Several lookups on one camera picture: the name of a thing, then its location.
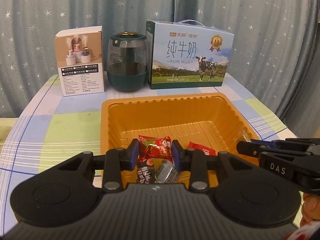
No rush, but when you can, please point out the orange plastic tray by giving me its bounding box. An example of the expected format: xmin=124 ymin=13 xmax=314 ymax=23
xmin=100 ymin=93 xmax=258 ymax=155

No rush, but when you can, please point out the red square snack packet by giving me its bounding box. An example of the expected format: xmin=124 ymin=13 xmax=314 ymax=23
xmin=188 ymin=141 xmax=216 ymax=156

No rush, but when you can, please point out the beige sofa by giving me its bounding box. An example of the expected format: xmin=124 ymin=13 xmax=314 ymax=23
xmin=0 ymin=118 xmax=18 ymax=150

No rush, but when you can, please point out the clear black snack packet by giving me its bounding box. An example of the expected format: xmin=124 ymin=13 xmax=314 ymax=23
xmin=155 ymin=159 xmax=181 ymax=184

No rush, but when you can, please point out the blue star curtain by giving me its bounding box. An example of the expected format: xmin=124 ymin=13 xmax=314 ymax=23
xmin=1 ymin=0 xmax=319 ymax=138

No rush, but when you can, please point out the blue milk carton box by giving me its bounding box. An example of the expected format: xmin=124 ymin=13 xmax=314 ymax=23
xmin=146 ymin=20 xmax=234 ymax=89

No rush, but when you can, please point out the white humidifier box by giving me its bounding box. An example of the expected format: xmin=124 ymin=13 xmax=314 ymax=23
xmin=54 ymin=25 xmax=105 ymax=96

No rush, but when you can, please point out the right hand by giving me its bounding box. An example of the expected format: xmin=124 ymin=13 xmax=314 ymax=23
xmin=300 ymin=193 xmax=320 ymax=227

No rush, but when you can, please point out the dark green humidifier jar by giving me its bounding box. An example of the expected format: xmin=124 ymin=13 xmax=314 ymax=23
xmin=107 ymin=31 xmax=149 ymax=92

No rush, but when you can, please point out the plaid tablecloth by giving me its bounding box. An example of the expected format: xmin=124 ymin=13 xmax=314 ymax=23
xmin=1 ymin=74 xmax=294 ymax=234

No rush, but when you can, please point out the large red snack packet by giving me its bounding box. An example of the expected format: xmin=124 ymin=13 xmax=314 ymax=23
xmin=138 ymin=135 xmax=173 ymax=163

